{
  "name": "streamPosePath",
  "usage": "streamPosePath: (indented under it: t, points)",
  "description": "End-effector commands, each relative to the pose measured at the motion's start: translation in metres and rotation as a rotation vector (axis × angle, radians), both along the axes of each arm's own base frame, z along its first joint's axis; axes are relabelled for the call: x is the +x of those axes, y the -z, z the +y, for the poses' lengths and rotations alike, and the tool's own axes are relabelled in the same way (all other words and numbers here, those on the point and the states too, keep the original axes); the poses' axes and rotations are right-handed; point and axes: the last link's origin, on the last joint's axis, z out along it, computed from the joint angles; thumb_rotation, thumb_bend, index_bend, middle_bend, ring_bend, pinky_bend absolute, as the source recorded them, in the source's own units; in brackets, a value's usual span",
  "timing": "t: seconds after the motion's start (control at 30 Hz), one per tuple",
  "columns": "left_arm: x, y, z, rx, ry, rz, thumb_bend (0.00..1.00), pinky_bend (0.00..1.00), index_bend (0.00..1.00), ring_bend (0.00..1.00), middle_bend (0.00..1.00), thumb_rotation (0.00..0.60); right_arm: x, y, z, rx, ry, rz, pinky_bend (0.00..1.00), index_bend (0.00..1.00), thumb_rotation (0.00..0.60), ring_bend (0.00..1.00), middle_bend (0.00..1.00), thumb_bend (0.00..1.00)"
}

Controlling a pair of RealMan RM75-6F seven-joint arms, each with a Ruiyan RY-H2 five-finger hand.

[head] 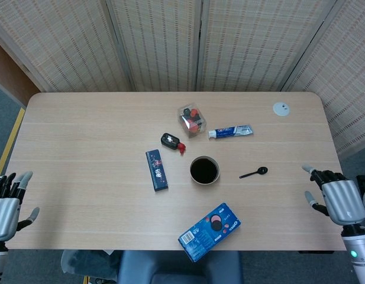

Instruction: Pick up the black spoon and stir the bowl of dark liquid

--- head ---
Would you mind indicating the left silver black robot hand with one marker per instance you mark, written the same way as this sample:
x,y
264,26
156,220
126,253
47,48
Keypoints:
x,y
4,210

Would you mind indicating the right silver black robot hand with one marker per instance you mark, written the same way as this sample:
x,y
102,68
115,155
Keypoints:
x,y
342,201

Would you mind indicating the black plastic spoon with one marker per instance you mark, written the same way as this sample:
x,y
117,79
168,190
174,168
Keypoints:
x,y
262,170

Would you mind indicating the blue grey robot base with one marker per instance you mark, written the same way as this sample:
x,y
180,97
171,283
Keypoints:
x,y
179,267

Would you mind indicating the beige bowl of coffee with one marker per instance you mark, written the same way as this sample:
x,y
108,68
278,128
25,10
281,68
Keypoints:
x,y
204,170

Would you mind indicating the black box on floor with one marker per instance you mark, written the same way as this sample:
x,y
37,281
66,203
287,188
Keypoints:
x,y
362,182

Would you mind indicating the grey crumpled cover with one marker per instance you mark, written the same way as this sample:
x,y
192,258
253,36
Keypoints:
x,y
81,263

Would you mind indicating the woven folding screen panel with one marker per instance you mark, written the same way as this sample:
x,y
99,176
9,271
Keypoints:
x,y
253,44
348,74
161,44
52,44

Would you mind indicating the brown wooden cabinet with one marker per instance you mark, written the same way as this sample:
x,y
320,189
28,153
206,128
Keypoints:
x,y
10,80

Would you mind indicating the blue white toothpaste tube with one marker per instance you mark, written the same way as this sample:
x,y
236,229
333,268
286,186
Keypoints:
x,y
229,131

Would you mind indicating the blue Oreo cookie box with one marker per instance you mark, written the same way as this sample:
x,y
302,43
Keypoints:
x,y
206,236

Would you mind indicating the long dark blue box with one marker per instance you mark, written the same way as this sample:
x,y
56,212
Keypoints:
x,y
157,170

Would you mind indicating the clear box of red-black items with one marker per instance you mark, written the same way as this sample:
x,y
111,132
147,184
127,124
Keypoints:
x,y
193,121

